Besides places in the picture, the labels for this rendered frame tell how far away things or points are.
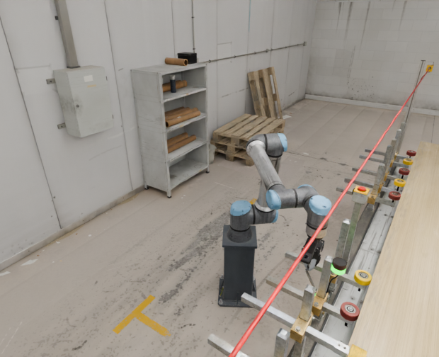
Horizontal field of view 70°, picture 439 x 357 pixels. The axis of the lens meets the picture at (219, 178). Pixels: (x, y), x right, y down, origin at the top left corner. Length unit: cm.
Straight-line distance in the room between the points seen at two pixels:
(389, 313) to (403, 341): 13
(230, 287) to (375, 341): 133
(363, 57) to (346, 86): 79
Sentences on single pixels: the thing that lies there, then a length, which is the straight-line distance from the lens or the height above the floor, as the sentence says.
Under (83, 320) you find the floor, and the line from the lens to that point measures 283.
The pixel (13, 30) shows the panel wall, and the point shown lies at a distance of 318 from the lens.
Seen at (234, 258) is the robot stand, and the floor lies 47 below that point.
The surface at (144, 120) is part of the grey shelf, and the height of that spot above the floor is 99.
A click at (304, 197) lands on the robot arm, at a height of 135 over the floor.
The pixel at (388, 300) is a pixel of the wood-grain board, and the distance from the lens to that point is 174.
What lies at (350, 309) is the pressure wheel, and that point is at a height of 91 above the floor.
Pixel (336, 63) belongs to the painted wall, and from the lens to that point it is 921.
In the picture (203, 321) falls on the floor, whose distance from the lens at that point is 263.
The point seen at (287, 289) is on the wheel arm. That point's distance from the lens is 169.
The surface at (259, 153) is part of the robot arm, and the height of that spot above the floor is 140.
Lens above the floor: 207
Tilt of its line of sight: 27 degrees down
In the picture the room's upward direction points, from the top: straight up
